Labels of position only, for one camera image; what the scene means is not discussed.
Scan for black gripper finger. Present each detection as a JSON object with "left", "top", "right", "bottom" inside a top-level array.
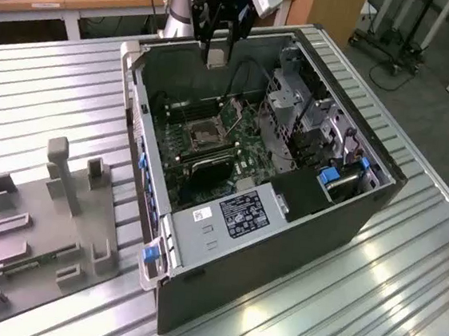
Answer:
[
  {"left": 218, "top": 0, "right": 256, "bottom": 69},
  {"left": 184, "top": 0, "right": 224, "bottom": 63}
]

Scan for silver CPU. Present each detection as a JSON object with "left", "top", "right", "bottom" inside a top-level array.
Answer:
[{"left": 205, "top": 46, "right": 232, "bottom": 72}]

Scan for metal socket cover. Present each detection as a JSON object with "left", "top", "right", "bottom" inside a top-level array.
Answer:
[{"left": 216, "top": 96, "right": 245, "bottom": 134}]

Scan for CPU socket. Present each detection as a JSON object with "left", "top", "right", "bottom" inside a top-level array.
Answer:
[{"left": 184, "top": 115, "right": 226, "bottom": 155}]

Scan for silver drive cage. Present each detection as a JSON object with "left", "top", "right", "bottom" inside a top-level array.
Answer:
[{"left": 255, "top": 39, "right": 343, "bottom": 172}]

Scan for wooden cabinet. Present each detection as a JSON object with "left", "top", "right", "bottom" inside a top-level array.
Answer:
[{"left": 305, "top": 0, "right": 370, "bottom": 51}]

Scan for green motherboard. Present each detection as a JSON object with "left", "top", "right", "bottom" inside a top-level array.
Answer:
[{"left": 142, "top": 88, "right": 292, "bottom": 219}]

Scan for black fan shroud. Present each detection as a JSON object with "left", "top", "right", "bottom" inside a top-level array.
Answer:
[{"left": 188, "top": 152, "right": 235, "bottom": 196}]

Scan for black wheeled stand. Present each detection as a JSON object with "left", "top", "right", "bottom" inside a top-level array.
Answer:
[{"left": 347, "top": 0, "right": 431, "bottom": 80}]

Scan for silver chipset heatsink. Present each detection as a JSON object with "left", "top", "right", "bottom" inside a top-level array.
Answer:
[{"left": 234, "top": 176, "right": 257, "bottom": 193}]

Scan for black plastic shroud box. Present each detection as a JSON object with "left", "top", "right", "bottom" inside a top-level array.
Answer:
[{"left": 265, "top": 163, "right": 340, "bottom": 228}]

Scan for silver power supply unit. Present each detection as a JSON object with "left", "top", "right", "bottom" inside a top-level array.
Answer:
[{"left": 155, "top": 169, "right": 292, "bottom": 291}]

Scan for blue case latch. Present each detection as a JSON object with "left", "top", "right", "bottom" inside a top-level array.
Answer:
[{"left": 140, "top": 246, "right": 161, "bottom": 267}]

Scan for grey parts rack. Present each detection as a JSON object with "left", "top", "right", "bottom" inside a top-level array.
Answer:
[{"left": 0, "top": 130, "right": 133, "bottom": 336}]

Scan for open dark grey PC case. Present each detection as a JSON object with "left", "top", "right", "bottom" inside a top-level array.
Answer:
[{"left": 89, "top": 3, "right": 424, "bottom": 336}]

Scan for green RAM stick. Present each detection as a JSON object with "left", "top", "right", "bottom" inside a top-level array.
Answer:
[{"left": 2, "top": 247, "right": 60, "bottom": 282}]

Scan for black cable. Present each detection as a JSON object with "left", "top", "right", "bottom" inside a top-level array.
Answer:
[
  {"left": 295, "top": 89, "right": 312, "bottom": 128},
  {"left": 223, "top": 57, "right": 275, "bottom": 105}
]

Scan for silver drive latch bracket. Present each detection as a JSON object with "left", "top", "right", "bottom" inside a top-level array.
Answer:
[{"left": 328, "top": 107, "right": 370, "bottom": 168}]

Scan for blue disk carrier handle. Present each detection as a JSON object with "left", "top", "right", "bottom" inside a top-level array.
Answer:
[{"left": 317, "top": 165, "right": 343, "bottom": 190}]

